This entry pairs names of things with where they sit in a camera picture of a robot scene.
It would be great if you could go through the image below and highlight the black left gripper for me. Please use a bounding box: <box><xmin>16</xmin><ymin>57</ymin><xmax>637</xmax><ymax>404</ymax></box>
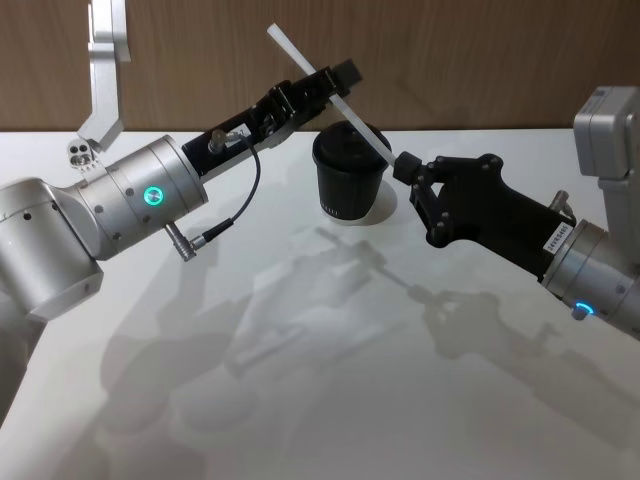
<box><xmin>180</xmin><ymin>58</ymin><xmax>364</xmax><ymax>181</ymax></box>

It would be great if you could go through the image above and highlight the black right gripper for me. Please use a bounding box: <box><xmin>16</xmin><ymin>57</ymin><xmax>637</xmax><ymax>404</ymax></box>
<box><xmin>393</xmin><ymin>152</ymin><xmax>577</xmax><ymax>282</ymax></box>

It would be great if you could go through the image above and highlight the white plastic straw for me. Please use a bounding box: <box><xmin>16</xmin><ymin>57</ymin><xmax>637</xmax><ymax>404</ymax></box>
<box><xmin>266</xmin><ymin>23</ymin><xmax>399</xmax><ymax>167</ymax></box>

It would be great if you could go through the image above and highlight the black plastic cup lid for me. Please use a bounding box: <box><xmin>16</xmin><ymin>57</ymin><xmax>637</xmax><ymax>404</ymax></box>
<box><xmin>310</xmin><ymin>120</ymin><xmax>392</xmax><ymax>175</ymax></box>

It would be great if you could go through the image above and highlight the black paper cup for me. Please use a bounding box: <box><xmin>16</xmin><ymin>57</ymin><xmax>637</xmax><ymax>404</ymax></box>
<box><xmin>315</xmin><ymin>162</ymin><xmax>387</xmax><ymax>222</ymax></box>

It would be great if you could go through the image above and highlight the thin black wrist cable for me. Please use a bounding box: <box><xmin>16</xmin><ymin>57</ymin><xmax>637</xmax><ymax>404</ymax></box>
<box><xmin>167</xmin><ymin>127</ymin><xmax>263</xmax><ymax>261</ymax></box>

